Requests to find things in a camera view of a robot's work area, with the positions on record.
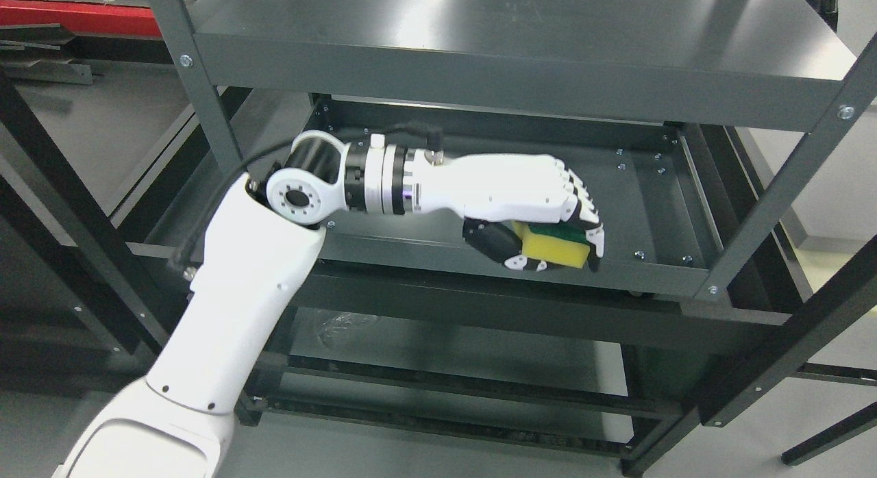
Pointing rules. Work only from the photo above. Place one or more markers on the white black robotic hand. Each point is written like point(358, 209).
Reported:
point(490, 191)

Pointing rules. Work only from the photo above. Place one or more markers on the green yellow sponge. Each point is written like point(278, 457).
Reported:
point(560, 244)

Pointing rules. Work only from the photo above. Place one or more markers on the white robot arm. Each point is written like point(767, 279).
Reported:
point(261, 238)

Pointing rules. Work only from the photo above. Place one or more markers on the grey metal shelving unit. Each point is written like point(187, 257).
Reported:
point(754, 95)

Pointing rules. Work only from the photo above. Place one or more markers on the red metal beam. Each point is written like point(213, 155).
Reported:
point(117, 20)

